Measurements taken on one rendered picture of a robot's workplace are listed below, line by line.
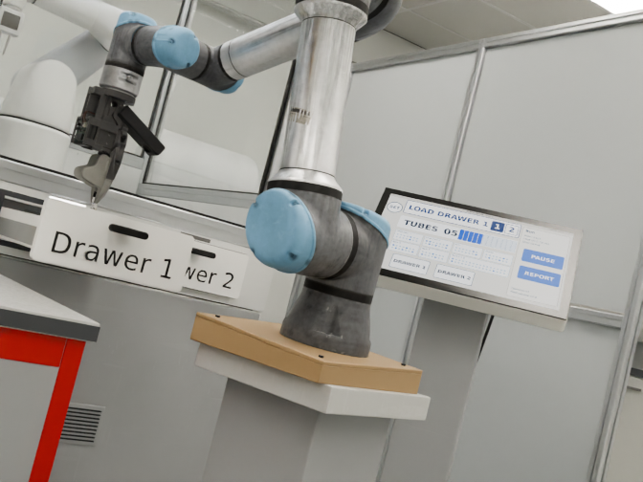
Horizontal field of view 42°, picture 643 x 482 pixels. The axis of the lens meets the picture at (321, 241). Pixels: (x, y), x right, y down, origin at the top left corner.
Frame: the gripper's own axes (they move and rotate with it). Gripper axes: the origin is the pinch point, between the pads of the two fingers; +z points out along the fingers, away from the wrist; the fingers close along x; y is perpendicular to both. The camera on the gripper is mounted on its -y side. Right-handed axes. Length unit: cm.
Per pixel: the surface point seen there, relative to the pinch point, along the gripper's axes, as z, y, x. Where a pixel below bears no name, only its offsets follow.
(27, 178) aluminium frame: -0.4, 7.2, -23.4
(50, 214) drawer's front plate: 5.6, 11.7, 10.8
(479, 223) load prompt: -20, -96, 5
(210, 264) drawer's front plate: 7.3, -38.2, -20.5
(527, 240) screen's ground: -19, -103, 15
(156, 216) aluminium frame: -0.2, -22.6, -22.3
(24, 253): 15.0, 3.7, -22.8
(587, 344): 2, -168, -7
